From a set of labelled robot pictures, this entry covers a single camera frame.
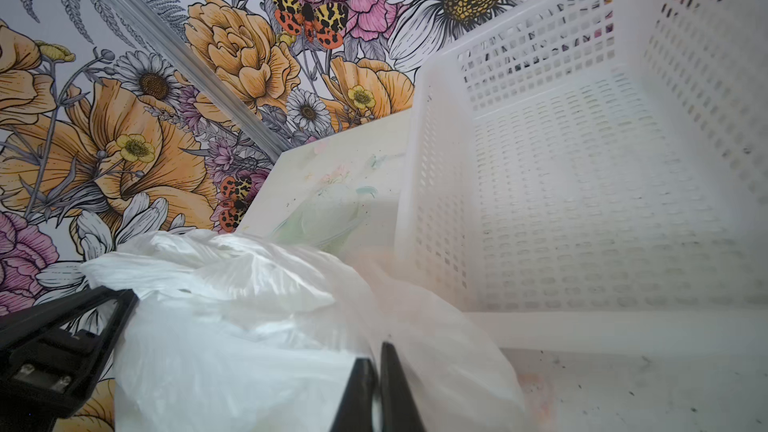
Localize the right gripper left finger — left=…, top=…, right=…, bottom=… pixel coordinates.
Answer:
left=330, top=358, right=378, bottom=432

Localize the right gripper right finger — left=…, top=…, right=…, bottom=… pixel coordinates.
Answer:
left=380, top=342, right=426, bottom=432

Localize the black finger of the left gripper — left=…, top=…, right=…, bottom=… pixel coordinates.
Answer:
left=1, top=286, right=139, bottom=431

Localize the translucent white plastic bag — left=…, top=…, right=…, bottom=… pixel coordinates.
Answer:
left=82, top=231, right=533, bottom=431

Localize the white plastic mesh basket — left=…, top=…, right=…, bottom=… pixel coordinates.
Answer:
left=394, top=0, right=767, bottom=355

